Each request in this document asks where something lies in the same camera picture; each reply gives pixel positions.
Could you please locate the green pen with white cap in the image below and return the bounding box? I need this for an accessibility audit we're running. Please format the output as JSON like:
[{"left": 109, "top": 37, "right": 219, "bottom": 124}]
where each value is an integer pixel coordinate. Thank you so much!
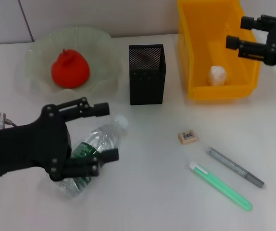
[{"left": 188, "top": 161, "right": 253, "bottom": 212}]

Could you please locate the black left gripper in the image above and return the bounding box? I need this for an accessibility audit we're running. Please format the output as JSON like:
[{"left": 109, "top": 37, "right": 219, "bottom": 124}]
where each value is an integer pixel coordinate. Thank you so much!
[{"left": 0, "top": 97, "right": 120, "bottom": 182}]

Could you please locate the grey pen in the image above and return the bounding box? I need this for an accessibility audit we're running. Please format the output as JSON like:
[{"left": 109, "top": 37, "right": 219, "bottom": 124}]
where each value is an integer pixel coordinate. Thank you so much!
[{"left": 206, "top": 147, "right": 265, "bottom": 189}]

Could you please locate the red-orange toy fruit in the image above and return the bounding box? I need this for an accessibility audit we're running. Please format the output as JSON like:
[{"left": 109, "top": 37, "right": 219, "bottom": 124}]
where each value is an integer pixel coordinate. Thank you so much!
[{"left": 50, "top": 49, "right": 91, "bottom": 89}]

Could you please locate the silver left wrist cable connector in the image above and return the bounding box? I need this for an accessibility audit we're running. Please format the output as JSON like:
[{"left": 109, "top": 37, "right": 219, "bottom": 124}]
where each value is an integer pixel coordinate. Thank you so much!
[{"left": 0, "top": 112, "right": 19, "bottom": 129}]

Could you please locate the clear green-label water bottle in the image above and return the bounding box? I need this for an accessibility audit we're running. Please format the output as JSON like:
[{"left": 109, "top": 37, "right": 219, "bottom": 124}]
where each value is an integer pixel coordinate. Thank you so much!
[{"left": 55, "top": 115, "right": 129, "bottom": 198}]

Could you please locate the beige eraser with barcode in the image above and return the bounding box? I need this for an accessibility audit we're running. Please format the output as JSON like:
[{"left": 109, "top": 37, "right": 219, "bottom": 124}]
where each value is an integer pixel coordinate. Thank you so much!
[{"left": 177, "top": 129, "right": 198, "bottom": 145}]

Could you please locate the black mesh pen holder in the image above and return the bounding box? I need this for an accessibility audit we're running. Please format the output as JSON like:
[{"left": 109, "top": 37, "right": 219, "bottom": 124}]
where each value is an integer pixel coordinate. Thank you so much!
[{"left": 128, "top": 44, "right": 167, "bottom": 106}]

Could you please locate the white paper ball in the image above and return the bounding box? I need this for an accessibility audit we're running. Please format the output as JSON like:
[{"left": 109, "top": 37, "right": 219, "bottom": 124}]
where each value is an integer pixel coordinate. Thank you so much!
[{"left": 208, "top": 65, "right": 228, "bottom": 86}]

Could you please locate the clear wavy glass fruit plate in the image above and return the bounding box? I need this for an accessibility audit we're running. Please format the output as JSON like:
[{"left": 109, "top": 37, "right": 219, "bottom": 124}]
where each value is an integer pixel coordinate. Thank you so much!
[{"left": 23, "top": 26, "right": 123, "bottom": 99}]

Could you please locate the yellow plastic bin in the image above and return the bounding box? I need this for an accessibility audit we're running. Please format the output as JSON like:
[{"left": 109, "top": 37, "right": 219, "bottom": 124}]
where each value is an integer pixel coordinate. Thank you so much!
[{"left": 177, "top": 0, "right": 263, "bottom": 102}]

